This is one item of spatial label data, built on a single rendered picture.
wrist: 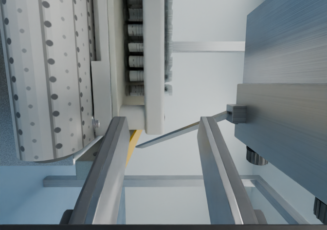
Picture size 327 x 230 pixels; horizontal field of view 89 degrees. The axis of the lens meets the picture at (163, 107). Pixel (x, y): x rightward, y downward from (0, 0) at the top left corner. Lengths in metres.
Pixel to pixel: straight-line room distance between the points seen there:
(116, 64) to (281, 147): 0.21
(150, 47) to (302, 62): 0.43
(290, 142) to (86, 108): 0.22
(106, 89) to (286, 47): 0.51
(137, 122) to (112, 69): 0.06
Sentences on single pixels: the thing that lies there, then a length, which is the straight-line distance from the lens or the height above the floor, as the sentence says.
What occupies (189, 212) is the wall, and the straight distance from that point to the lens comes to 4.63.
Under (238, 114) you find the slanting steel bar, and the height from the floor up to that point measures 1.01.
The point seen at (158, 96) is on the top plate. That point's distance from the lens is 0.16.
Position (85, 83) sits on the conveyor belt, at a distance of 0.17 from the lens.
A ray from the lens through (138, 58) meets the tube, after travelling 0.20.
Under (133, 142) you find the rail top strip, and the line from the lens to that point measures 0.19.
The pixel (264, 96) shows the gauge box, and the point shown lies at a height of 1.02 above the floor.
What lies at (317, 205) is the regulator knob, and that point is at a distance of 0.24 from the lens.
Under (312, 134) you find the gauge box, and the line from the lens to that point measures 0.21.
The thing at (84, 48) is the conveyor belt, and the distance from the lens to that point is 0.17.
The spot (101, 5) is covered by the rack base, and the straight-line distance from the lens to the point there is 0.19.
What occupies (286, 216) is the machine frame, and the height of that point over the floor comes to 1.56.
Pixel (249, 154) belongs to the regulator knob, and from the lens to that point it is 0.32.
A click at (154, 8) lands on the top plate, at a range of 0.18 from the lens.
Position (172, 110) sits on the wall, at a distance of 3.61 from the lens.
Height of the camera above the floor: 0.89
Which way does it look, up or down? level
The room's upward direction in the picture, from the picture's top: 90 degrees clockwise
